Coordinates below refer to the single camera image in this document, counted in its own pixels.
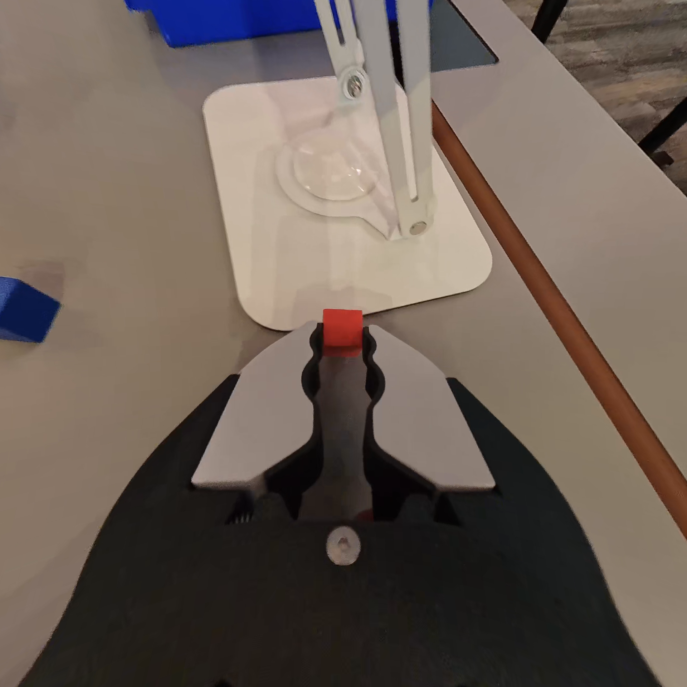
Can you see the blue plastic bin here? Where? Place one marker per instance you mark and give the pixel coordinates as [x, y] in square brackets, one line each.
[225, 19]

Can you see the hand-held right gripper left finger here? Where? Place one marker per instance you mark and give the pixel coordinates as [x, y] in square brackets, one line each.
[252, 429]

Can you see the small red wooden cube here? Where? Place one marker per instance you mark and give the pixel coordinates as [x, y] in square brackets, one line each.
[342, 330]

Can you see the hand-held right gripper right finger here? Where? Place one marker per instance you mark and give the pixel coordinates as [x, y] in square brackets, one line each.
[429, 429]

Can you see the black chair base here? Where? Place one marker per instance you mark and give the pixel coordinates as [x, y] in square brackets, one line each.
[547, 16]

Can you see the black flat device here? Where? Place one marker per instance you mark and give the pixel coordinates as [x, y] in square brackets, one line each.
[461, 37]

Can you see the small blue wooden cube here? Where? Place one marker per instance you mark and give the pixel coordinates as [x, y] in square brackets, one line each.
[24, 314]

